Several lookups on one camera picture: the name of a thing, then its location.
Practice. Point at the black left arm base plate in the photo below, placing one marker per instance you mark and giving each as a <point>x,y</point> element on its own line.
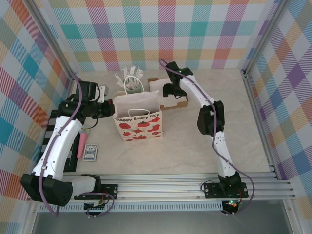
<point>109,190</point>

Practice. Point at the pink marker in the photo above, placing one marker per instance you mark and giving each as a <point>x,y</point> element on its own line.
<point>82,146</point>

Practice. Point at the white paper bag red prints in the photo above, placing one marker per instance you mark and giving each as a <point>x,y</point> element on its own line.
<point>139,129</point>

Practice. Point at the aluminium frame post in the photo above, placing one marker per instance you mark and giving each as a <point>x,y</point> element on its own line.
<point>262,36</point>
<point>51,36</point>

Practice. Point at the blue playing card deck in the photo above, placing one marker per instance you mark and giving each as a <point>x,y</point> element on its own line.
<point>90,153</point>

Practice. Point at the aluminium mounting rail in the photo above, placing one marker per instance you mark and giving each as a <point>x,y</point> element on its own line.
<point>158,190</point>

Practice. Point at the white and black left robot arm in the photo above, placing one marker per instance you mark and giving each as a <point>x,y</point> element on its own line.
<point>61,146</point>

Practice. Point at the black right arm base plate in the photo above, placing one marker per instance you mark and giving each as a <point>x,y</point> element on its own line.
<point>212,190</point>

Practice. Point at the brown cardboard box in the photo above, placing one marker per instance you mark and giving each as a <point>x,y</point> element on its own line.
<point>175,104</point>

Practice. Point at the black and silver chessboard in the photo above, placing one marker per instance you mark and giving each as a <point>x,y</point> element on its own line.
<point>72,158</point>

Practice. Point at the aluminium side rail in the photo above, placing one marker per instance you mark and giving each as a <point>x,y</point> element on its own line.
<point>258,117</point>

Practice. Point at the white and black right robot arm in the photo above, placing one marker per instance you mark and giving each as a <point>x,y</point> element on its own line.
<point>224,151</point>

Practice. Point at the small circuit board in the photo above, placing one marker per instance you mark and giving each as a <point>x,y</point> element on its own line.
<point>231,204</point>
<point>96,206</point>

